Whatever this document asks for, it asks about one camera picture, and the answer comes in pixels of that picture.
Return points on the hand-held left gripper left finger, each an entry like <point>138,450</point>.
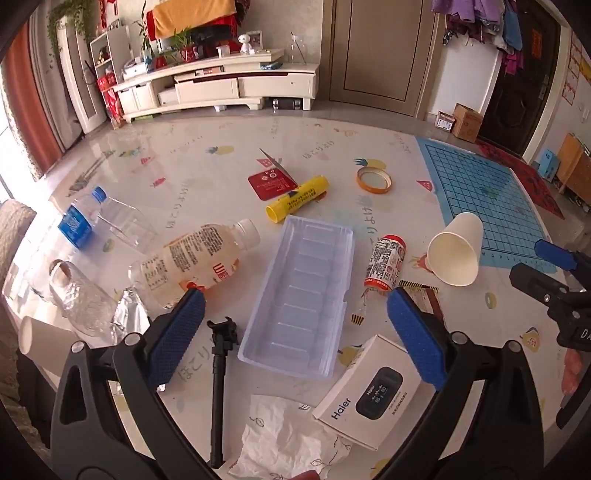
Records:
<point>178,332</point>

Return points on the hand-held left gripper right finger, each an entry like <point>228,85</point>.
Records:
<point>415,337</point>

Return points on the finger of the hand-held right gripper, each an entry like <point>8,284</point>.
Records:
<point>535,281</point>
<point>554,254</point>

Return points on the silver foil wrapper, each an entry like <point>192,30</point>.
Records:
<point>131,314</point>

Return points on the black telescopic rod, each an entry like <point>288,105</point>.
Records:
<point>217,392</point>

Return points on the white cap beverage bottle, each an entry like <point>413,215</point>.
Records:
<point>194,258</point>

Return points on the white paper cup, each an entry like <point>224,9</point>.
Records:
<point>455,249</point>
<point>44,339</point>

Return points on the clear glass jar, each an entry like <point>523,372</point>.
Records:
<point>81,300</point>

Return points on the clear square plastic bottle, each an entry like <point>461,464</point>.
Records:
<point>127,224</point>

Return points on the clear plastic tray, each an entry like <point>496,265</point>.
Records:
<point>300,295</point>

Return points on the blue label water bottle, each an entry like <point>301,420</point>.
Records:
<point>75,226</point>

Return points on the person's right hand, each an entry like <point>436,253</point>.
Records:
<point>572,374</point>

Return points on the clear snack wrapper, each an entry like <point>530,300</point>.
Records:
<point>427,300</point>

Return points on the white product box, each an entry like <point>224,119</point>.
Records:
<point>369,397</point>

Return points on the red doormat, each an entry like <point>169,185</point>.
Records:
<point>531,180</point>

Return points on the small red white bottle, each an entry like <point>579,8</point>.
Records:
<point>385,263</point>

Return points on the wooden side cabinet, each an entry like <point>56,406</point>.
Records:
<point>575,166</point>

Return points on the blue plastic stool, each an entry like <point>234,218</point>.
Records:
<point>548,164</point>

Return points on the blue grid cutting mat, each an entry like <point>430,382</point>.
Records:
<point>480,184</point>

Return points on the crumpled white plastic bag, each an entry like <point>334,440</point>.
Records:
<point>281,443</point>

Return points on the large cardboard box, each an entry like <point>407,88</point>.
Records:
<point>467,122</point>

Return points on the orange tape roll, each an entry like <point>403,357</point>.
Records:
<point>362,177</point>

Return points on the small cardboard box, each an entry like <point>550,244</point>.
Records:
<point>445,121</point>

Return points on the dark entrance door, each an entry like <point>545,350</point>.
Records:
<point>521,83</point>

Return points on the red card packet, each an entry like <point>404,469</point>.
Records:
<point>270,184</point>

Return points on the yellow tube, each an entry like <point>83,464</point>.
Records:
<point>295,198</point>

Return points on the stack of red boxes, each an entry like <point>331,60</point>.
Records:
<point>108,99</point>

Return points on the hanging clothes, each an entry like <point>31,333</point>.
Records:
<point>480,18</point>

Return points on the cream TV cabinet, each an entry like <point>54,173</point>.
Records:
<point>217,85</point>

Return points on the brown wooden door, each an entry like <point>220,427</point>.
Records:
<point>383,55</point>

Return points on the orange curtain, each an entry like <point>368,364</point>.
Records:
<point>30,106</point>

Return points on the white standing air conditioner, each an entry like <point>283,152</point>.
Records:
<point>81,78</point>

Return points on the green potted plant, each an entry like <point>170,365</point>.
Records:
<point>178,44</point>

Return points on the white shelf unit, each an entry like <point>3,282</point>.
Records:
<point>111,50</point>

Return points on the white figurine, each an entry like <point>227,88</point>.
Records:
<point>246,42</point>

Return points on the clear glass vase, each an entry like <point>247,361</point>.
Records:
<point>298,48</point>

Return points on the orange cloth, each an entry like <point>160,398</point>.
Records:
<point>194,16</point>

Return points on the hanging green vine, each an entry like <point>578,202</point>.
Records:
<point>69,14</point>

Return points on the wall poster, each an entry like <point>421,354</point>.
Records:
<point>571,69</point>

